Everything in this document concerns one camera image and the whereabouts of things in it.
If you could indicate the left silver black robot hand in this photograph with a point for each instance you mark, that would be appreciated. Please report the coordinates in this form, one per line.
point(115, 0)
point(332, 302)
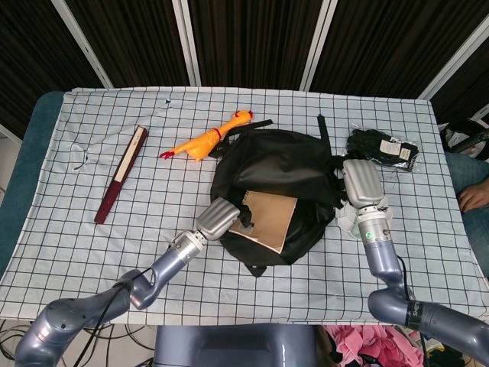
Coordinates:
point(217, 219)

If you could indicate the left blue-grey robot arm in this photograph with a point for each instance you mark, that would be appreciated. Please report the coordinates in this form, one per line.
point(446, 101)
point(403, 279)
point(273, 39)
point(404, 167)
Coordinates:
point(164, 264)

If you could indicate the black backpack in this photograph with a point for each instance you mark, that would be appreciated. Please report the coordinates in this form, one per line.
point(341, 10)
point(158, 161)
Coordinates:
point(279, 164)

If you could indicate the seated person in jeans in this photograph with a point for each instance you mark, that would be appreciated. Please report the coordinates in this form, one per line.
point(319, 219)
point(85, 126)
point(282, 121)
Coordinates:
point(473, 199)

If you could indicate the pink clothes pile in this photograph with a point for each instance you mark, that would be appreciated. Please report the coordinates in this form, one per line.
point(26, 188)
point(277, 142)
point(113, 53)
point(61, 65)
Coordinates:
point(366, 346)

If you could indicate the white partition post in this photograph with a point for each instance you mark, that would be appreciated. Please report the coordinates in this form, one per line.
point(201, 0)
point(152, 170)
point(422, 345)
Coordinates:
point(187, 42)
point(454, 65)
point(319, 44)
point(88, 44)

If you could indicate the white flower-shaped dish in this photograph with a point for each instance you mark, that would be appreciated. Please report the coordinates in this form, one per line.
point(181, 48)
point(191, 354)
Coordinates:
point(345, 221)

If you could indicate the black device beside person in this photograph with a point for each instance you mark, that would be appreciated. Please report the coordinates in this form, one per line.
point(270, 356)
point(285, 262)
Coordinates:
point(464, 135)

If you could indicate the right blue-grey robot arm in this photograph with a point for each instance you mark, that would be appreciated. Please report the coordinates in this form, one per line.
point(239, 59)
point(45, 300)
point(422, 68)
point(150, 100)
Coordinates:
point(382, 260)

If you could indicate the white black checked tablecloth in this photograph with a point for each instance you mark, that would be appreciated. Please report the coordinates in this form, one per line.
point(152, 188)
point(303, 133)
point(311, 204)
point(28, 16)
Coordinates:
point(133, 229)

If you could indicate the yellow rubber chicken toy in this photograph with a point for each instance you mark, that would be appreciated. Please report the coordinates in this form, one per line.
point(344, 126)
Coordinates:
point(202, 145)

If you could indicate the blue-grey robot torso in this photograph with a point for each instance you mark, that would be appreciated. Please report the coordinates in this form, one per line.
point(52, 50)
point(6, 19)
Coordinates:
point(233, 346)

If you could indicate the dark red folded fan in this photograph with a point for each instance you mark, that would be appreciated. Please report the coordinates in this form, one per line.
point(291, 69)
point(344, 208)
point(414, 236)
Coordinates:
point(120, 176)

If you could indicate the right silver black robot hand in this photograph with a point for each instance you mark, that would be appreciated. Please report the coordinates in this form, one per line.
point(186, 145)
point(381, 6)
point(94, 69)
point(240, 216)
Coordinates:
point(363, 183)

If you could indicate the packaged black gloves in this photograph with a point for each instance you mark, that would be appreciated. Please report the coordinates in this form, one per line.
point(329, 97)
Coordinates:
point(386, 149)

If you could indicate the brown spiral notebook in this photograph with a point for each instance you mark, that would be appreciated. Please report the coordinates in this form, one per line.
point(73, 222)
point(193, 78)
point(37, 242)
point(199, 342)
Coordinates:
point(267, 218)

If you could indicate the blue padded table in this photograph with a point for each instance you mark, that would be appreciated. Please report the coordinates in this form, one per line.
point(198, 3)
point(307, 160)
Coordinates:
point(30, 153)

